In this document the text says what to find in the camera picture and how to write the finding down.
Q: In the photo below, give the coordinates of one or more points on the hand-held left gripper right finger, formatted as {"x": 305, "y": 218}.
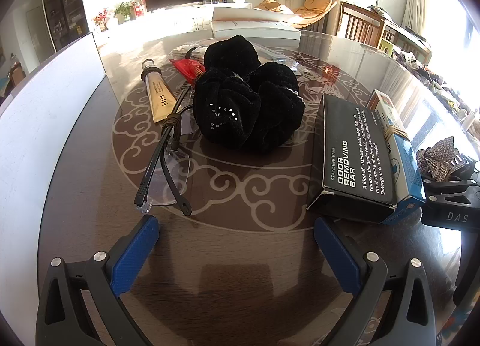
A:
{"x": 337, "y": 256}

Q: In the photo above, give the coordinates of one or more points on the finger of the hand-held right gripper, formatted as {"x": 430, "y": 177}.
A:
{"x": 442, "y": 190}

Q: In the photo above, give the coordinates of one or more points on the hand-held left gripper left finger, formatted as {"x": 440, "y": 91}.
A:
{"x": 135, "y": 252}

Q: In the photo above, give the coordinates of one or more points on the sparkly bow hair clip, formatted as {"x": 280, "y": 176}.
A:
{"x": 435, "y": 156}

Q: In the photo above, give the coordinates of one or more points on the blue white box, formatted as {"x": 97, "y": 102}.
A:
{"x": 405, "y": 166}

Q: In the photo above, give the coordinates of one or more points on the rimless eyeglasses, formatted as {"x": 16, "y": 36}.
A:
{"x": 170, "y": 177}

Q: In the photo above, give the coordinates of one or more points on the black printed box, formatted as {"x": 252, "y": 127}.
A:
{"x": 352, "y": 158}

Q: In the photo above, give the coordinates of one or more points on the small orange white box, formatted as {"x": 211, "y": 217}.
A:
{"x": 378, "y": 98}

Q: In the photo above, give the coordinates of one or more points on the large white cardboard box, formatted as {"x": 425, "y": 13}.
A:
{"x": 45, "y": 124}

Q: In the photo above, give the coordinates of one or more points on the gold cosmetic tube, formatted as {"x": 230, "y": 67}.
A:
{"x": 160, "y": 96}

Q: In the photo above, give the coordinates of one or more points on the black rhinestone velvet scrunchie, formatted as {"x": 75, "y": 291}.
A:
{"x": 225, "y": 106}

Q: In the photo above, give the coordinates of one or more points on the red packet with gold print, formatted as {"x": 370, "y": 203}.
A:
{"x": 187, "y": 68}

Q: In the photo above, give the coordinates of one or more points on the clear bag of beads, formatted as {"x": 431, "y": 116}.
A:
{"x": 288, "y": 64}

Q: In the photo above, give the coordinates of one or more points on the plain black velvet scrunchie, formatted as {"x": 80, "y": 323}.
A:
{"x": 232, "y": 51}

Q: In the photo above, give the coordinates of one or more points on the cluttered wooden sideboard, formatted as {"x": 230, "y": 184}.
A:
{"x": 423, "y": 57}

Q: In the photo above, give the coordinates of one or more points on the green stool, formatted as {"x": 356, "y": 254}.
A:
{"x": 385, "y": 47}

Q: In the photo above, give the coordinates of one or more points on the wooden slatted chair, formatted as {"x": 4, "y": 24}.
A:
{"x": 360, "y": 25}

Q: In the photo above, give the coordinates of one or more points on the orange lounge chair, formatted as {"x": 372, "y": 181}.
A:
{"x": 311, "y": 6}

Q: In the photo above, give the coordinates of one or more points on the red flower bouquet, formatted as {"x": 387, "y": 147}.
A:
{"x": 103, "y": 17}

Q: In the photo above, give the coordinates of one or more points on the white television cabinet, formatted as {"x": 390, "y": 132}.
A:
{"x": 168, "y": 17}

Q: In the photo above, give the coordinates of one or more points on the bushy green plant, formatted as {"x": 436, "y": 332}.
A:
{"x": 123, "y": 10}

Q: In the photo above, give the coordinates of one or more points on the red gift box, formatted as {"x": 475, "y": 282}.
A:
{"x": 139, "y": 8}

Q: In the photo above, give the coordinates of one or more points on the flat white box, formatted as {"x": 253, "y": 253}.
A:
{"x": 255, "y": 25}

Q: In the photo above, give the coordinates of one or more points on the dark display cabinet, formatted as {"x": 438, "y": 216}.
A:
{"x": 62, "y": 4}

